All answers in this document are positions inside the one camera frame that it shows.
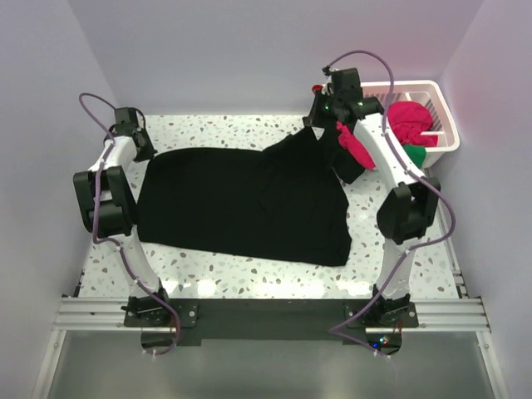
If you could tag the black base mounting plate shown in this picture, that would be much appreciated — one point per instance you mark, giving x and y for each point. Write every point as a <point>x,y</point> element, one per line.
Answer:
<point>191,321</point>

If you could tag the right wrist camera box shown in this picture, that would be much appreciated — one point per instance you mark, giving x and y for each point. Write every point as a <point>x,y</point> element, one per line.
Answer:
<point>346,82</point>

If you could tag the green garment in basket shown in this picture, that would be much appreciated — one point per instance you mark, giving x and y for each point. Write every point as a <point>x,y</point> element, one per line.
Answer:
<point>416,153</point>

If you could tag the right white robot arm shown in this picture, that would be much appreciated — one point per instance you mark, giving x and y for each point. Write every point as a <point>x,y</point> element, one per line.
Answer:
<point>409,208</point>

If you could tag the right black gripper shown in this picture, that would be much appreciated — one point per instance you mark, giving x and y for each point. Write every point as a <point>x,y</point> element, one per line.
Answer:
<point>315,119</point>

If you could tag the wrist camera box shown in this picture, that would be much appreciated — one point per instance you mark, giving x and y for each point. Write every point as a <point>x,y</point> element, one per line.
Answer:
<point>127,120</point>
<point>346,82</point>

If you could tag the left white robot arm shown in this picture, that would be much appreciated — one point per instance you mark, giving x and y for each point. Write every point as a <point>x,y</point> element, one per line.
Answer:
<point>109,212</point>

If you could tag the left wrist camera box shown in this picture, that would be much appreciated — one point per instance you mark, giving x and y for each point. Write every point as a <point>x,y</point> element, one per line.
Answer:
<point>127,120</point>

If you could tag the white plastic laundry basket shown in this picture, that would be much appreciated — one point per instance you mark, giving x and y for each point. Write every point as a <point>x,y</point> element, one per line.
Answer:
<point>432,108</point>

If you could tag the black t-shirt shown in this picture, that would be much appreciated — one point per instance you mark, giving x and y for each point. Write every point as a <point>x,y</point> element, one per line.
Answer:
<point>282,203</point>

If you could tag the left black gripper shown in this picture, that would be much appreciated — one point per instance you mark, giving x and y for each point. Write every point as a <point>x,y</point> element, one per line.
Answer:
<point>150,152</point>

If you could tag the pink t-shirt in basket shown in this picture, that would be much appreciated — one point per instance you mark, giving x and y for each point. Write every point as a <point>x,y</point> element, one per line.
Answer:
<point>409,121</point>

